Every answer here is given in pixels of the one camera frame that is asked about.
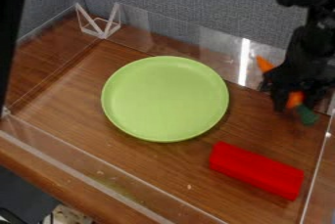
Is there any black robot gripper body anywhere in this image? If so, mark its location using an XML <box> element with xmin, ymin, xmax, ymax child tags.
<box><xmin>260</xmin><ymin>25</ymin><xmax>335</xmax><ymax>91</ymax></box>

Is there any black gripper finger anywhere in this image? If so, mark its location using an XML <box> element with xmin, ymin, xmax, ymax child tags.
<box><xmin>271</xmin><ymin>87</ymin><xmax>289</xmax><ymax>112</ymax></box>
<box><xmin>304</xmin><ymin>86</ymin><xmax>330</xmax><ymax>110</ymax></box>

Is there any light green round plate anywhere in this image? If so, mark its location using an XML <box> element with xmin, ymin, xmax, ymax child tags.
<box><xmin>100</xmin><ymin>56</ymin><xmax>229</xmax><ymax>143</ymax></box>

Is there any orange toy carrot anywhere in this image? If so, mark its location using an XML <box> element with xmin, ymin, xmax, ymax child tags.
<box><xmin>255</xmin><ymin>56</ymin><xmax>318</xmax><ymax>125</ymax></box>

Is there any clear acrylic enclosure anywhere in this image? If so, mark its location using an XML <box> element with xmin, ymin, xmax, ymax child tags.
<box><xmin>0</xmin><ymin>4</ymin><xmax>335</xmax><ymax>224</ymax></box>

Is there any clear acrylic corner bracket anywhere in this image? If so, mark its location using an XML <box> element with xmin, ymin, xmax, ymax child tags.
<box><xmin>75</xmin><ymin>3</ymin><xmax>122</xmax><ymax>39</ymax></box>

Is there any red rectangular block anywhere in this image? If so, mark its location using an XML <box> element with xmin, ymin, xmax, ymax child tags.
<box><xmin>209</xmin><ymin>142</ymin><xmax>305</xmax><ymax>201</ymax></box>

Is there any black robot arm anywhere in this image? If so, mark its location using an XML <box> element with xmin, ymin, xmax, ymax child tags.
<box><xmin>261</xmin><ymin>0</ymin><xmax>335</xmax><ymax>112</ymax></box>

